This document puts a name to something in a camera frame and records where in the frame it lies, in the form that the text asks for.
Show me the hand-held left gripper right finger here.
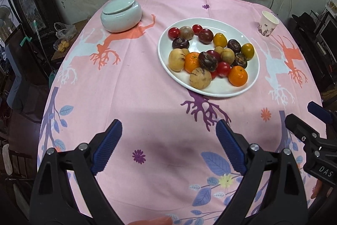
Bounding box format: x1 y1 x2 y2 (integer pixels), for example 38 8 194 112
215 120 308 225

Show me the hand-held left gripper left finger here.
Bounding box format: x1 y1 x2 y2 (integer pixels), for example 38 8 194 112
29 119 123 225

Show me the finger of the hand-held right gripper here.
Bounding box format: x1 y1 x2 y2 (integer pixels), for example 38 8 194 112
285 113 337 162
308 101 337 125

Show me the white oval plate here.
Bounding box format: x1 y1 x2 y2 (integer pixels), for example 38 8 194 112
157 18 260 98

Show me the small orange tangerine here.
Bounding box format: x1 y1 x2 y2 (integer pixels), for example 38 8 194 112
228 66 248 87

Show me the pale striped pepino melon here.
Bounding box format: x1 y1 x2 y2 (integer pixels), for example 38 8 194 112
190 68 212 89
168 48 185 72

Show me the dark water chestnut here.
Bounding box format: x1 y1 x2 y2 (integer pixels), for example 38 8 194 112
172 38 190 50
231 53 248 69
198 51 218 70
227 39 242 54

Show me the greenish yellow tomato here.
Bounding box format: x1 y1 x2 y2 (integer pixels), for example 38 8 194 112
241 43 255 60

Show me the brownish passion fruit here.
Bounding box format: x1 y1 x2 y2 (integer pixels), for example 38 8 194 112
221 49 235 63
179 26 195 38

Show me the large orange tangerine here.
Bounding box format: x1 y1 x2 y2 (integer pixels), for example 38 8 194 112
184 52 202 73

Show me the dark red plum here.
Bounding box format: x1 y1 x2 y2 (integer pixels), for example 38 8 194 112
198 28 214 44
207 50 222 62

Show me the orange yellow tomato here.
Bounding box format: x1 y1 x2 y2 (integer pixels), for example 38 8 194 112
213 32 227 48

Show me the person's right hand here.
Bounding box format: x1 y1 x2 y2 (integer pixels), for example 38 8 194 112
311 179 335 199

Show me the person's left hand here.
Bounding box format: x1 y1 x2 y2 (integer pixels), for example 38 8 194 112
130 217 173 225

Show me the pink printed tablecloth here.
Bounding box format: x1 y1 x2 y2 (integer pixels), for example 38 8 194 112
37 0 327 225

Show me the black monitor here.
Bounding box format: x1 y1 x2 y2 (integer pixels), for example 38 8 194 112
316 18 337 53

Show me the wooden chair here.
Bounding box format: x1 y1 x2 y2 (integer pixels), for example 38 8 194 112
0 143 37 189

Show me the mop with green head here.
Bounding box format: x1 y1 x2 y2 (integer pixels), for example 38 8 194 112
33 19 56 83

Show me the black metal rack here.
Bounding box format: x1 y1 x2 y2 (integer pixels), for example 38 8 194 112
308 10 329 30

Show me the printed paper cup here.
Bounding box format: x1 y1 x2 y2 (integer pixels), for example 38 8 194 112
257 11 279 37

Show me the blue grey cloth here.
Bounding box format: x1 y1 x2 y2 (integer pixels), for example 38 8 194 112
5 75 36 115

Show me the bag of yellow snacks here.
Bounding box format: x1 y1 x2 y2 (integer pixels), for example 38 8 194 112
54 39 70 52

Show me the clear plastic bag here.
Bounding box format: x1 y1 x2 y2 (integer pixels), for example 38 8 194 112
54 22 78 39

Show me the pale green lidded jar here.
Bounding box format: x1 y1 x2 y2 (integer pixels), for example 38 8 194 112
100 0 142 33

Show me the electric fan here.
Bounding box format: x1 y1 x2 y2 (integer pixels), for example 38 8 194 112
0 5 13 28

